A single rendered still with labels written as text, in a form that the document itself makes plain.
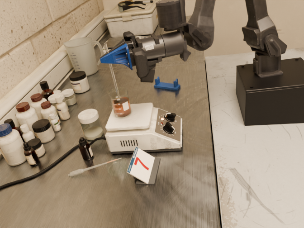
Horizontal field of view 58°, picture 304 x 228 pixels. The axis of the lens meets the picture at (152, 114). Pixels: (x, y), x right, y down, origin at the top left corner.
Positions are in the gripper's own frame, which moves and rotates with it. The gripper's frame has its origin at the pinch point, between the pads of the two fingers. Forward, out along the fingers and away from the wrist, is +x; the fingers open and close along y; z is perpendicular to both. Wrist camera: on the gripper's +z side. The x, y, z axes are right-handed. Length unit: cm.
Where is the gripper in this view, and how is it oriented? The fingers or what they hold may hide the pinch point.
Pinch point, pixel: (114, 57)
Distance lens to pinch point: 69.2
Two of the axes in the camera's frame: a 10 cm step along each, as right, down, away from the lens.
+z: 1.5, 8.3, 5.3
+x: -9.6, 2.4, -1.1
